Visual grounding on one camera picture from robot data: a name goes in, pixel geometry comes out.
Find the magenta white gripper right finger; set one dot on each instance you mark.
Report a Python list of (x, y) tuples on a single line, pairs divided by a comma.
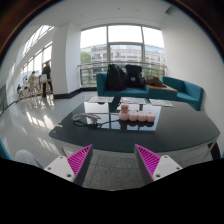
[(152, 166)]

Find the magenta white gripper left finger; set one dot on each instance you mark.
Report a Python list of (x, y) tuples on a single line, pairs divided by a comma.
[(73, 167)]

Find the magazine right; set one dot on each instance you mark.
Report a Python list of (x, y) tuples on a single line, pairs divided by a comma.
[(163, 103)]

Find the magazine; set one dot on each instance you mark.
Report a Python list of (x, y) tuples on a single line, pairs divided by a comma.
[(100, 99), (163, 103), (132, 100)]

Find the magazine middle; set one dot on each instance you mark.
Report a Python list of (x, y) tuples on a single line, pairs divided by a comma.
[(132, 100)]

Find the magazine left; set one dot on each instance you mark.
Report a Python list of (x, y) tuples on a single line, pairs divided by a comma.
[(100, 99)]

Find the wooden corner side table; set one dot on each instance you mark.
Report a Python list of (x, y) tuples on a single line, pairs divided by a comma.
[(164, 88)]

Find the teal sofa left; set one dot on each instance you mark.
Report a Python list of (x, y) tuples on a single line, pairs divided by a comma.
[(101, 80)]

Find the teal sofa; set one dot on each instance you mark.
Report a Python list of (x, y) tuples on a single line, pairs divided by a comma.
[(183, 91), (101, 80)]

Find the teal sofa right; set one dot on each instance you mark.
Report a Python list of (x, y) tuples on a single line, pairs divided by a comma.
[(183, 91)]

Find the brown bag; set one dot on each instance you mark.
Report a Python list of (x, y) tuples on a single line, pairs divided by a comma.
[(154, 81)]

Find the wooden desk by window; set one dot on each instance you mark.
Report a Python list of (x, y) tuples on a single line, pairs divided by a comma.
[(43, 87)]

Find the black backpack right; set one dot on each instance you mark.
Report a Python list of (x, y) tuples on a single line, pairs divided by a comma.
[(134, 76)]

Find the black backpack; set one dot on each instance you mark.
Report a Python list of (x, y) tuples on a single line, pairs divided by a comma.
[(116, 78), (134, 76)]

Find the black backpack left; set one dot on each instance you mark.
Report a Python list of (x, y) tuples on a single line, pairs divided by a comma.
[(116, 78)]

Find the seated person light clothes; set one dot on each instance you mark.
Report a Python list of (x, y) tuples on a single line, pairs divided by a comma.
[(31, 81)]

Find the standing person dark clothes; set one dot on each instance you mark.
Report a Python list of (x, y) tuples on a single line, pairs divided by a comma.
[(47, 73)]

